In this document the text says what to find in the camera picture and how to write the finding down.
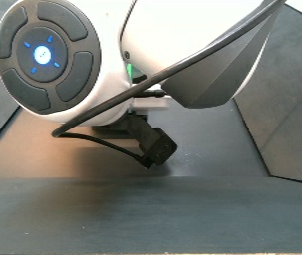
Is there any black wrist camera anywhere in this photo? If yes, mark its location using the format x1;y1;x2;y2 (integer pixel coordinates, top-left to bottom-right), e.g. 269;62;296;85
127;115;177;168

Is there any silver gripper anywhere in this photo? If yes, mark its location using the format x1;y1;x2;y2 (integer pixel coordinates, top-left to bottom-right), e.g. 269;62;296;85
130;96;171;115

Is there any black L-shaped fixture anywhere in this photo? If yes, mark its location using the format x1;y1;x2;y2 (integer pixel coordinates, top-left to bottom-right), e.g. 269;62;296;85
92;115;142;139

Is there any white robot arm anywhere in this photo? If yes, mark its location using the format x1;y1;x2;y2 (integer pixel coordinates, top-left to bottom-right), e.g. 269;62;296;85
0;0;286;123

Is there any green arch object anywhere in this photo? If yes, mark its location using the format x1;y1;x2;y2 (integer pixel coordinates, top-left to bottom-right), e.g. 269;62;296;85
127;64;134;80

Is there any black cable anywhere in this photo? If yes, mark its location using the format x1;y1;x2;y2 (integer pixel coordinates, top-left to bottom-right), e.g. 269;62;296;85
51;0;288;167

